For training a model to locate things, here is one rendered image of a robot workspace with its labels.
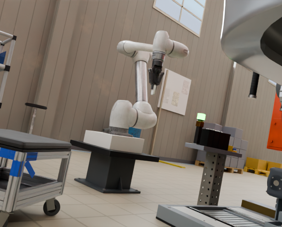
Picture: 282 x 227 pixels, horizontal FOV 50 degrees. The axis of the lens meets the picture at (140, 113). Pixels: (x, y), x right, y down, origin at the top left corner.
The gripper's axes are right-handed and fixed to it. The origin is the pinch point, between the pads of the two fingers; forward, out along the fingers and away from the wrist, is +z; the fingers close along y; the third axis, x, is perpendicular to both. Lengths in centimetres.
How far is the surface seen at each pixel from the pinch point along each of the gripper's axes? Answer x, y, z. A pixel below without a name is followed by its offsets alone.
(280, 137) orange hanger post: 52, -75, 19
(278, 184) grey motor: 67, -54, 48
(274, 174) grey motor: 63, -54, 42
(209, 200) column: 26, -42, 69
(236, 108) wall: -381, -570, -72
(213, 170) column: 25, -43, 48
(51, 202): 35, 72, 67
